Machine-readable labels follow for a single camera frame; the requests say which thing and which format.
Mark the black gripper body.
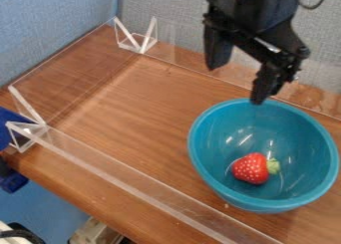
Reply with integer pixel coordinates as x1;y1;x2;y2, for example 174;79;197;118
202;0;310;82

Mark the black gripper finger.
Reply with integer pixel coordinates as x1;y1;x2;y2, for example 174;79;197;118
250;62;288;105
203;26;233;71

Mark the red strawberry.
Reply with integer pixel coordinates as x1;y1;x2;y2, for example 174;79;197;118
231;152;281;185

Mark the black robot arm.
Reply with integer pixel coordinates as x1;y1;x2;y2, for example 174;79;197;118
202;0;310;105

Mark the blue plastic bowl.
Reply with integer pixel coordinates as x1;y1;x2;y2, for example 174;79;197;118
187;99;340;213

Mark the clear acrylic back barrier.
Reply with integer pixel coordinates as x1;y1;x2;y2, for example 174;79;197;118
147;18;341;121

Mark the clear acrylic barrier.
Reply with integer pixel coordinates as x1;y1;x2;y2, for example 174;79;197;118
5;122;282;244
8;18;145;123
147;18;341;121

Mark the clear acrylic left barrier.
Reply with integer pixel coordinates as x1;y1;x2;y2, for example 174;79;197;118
8;18;145;123

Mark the clear acrylic front barrier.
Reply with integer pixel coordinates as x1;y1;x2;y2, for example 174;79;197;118
5;122;282;244

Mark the grey box under table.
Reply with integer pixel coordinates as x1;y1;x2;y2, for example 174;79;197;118
68;217;137;244

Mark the blue clamp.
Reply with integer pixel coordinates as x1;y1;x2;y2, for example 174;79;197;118
0;107;32;194

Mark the white black object below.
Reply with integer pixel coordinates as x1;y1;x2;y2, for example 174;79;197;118
0;221;46;244

